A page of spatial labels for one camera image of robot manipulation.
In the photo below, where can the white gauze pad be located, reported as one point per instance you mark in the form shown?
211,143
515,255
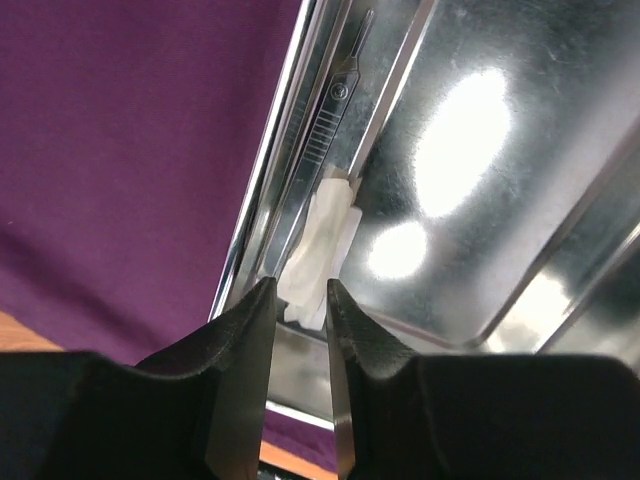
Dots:
328,233

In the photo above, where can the steel scalpel handle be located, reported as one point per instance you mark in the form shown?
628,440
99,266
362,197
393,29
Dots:
328,106

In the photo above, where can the steel instrument tray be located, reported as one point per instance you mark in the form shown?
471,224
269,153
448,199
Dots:
493,147

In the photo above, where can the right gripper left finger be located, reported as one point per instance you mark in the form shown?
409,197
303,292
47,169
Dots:
193,410

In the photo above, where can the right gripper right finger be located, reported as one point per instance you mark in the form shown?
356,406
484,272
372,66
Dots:
399,414

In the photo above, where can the purple surgical wrap cloth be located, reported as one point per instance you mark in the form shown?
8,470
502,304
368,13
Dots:
129,133

